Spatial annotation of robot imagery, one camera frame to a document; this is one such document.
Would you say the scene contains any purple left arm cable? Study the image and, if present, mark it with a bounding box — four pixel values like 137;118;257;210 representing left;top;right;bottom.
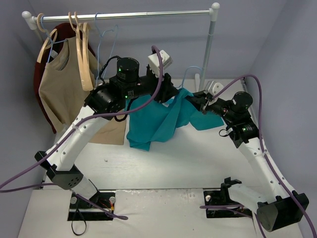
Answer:
0;45;164;221

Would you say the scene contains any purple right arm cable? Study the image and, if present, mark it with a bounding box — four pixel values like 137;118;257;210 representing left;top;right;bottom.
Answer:
199;74;317;238

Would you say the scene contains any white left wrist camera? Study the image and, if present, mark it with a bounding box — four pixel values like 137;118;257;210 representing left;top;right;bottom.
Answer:
147;49;174;77

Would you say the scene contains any blue wire hanger free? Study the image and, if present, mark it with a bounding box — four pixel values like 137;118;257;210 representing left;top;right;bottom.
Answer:
177;65;203;89
94;12;119;72

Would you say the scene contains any metal clothes rack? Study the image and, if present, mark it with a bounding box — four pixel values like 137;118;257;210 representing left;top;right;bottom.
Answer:
22;2;220;90

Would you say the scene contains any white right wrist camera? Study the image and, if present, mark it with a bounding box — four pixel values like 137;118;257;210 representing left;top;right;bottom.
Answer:
203;80;224;102

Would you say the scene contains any dark red garment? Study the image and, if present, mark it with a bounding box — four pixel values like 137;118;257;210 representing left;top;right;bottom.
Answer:
33;22;97;134

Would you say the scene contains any teal t shirt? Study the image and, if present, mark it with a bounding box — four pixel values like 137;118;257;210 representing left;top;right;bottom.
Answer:
126;89;224;151

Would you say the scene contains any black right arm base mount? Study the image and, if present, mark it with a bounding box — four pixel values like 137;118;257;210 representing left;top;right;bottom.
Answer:
203;177;253;219

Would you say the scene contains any wooden hanger pair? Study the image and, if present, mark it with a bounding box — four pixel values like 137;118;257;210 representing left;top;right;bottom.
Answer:
68;12;87;91
74;12;94;91

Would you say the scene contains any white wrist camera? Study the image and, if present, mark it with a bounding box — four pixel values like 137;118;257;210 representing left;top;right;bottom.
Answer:
147;49;174;77
203;80;224;102

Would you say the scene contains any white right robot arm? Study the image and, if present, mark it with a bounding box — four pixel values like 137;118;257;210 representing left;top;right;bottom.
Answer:
186;91;309;232

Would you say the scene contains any blue wire hanger holding top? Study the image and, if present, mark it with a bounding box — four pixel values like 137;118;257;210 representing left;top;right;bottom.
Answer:
37;13;67;63

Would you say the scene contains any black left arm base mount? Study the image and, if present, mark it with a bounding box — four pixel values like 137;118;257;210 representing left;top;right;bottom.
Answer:
67;189;117;222

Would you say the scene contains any wooden hanger far left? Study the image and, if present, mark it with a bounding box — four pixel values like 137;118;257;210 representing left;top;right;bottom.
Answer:
36;13;57;63

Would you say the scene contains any wooden hanger middle pair front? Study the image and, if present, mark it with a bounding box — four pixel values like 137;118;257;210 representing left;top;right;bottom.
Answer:
74;12;94;91

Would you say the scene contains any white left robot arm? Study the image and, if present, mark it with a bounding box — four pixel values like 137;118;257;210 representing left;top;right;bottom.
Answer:
35;54;178;208

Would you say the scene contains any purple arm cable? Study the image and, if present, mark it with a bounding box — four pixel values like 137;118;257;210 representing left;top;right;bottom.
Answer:
199;74;317;238
0;45;164;221

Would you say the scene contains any wooden hanger middle pair back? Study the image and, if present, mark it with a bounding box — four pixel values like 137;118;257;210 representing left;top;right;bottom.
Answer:
68;12;87;91

